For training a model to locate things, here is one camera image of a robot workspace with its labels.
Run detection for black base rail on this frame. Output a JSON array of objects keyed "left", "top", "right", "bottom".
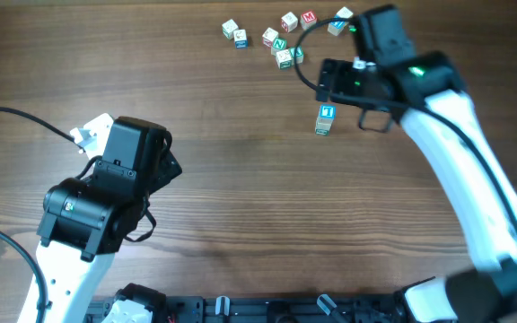
[{"left": 85, "top": 293, "right": 421, "bottom": 323}]

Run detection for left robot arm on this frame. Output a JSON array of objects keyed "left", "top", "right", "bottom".
[{"left": 19, "top": 117, "right": 182, "bottom": 322}]

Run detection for green V letter block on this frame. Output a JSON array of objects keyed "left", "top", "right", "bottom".
[{"left": 289, "top": 46, "right": 304, "bottom": 64}]

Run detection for white block red trim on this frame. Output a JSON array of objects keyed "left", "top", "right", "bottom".
[{"left": 318, "top": 104, "right": 336, "bottom": 120}]

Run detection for white block far left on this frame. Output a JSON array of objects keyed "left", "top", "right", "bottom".
[{"left": 222, "top": 19, "right": 239, "bottom": 39}]

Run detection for white block red side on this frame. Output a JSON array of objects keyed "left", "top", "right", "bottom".
[{"left": 262, "top": 27, "right": 279, "bottom": 48}]

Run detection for green N letter block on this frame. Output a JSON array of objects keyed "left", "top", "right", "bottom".
[{"left": 271, "top": 38, "right": 287, "bottom": 56}]

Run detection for white block teal side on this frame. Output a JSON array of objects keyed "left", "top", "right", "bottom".
[{"left": 315, "top": 128, "right": 329, "bottom": 135}]

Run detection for white block blue side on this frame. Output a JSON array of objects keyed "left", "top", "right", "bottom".
[{"left": 233, "top": 30, "right": 248, "bottom": 48}]

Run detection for white block green N side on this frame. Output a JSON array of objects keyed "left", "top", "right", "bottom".
[{"left": 276, "top": 49, "right": 294, "bottom": 69}]

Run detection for white block red edge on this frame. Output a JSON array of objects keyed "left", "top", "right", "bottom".
[{"left": 281, "top": 12, "right": 299, "bottom": 33}]

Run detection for plain white picture block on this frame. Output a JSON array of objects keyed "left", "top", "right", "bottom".
[{"left": 315, "top": 118, "right": 334, "bottom": 131}]

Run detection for white block yellow side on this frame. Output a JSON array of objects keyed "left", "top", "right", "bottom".
[{"left": 336, "top": 6, "right": 354, "bottom": 19}]

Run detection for blue top block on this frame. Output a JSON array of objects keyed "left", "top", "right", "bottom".
[{"left": 328, "top": 21, "right": 347, "bottom": 36}]

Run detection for red M letter block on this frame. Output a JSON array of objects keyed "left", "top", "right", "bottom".
[{"left": 300, "top": 10, "right": 318, "bottom": 31}]

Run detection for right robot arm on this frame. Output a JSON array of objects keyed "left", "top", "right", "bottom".
[{"left": 315, "top": 5, "right": 517, "bottom": 322}]

